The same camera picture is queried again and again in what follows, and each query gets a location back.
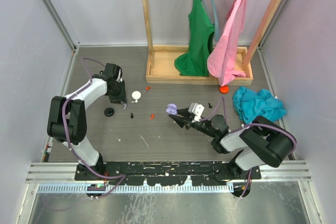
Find grey blue hanger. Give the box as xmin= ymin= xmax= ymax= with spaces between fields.
xmin=201 ymin=0 xmax=220 ymax=42

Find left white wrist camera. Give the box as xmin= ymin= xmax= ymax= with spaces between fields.
xmin=116 ymin=68 xmax=123 ymax=83

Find black earbud case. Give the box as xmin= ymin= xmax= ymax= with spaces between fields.
xmin=104 ymin=108 xmax=114 ymax=117

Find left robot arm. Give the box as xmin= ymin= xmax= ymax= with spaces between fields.
xmin=47 ymin=63 xmax=127 ymax=180

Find pink shirt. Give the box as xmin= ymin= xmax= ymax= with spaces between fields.
xmin=207 ymin=0 xmax=248 ymax=86

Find white earbud case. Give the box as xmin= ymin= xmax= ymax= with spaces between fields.
xmin=131 ymin=91 xmax=142 ymax=100

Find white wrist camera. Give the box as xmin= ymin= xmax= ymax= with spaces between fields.
xmin=188 ymin=103 xmax=204 ymax=121
xmin=116 ymin=68 xmax=123 ymax=83

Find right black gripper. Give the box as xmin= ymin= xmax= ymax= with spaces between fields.
xmin=170 ymin=106 xmax=217 ymax=138

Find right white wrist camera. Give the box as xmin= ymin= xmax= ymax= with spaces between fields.
xmin=188 ymin=103 xmax=204 ymax=121

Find teal cloth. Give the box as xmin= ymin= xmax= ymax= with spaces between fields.
xmin=232 ymin=87 xmax=287 ymax=124

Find white slotted cable duct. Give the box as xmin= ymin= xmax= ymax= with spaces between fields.
xmin=37 ymin=183 xmax=234 ymax=194

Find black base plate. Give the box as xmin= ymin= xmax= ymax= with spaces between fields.
xmin=75 ymin=161 xmax=262 ymax=187

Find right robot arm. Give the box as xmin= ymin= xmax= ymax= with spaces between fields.
xmin=169 ymin=103 xmax=297 ymax=179

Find green shirt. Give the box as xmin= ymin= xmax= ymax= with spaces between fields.
xmin=174 ymin=0 xmax=215 ymax=77

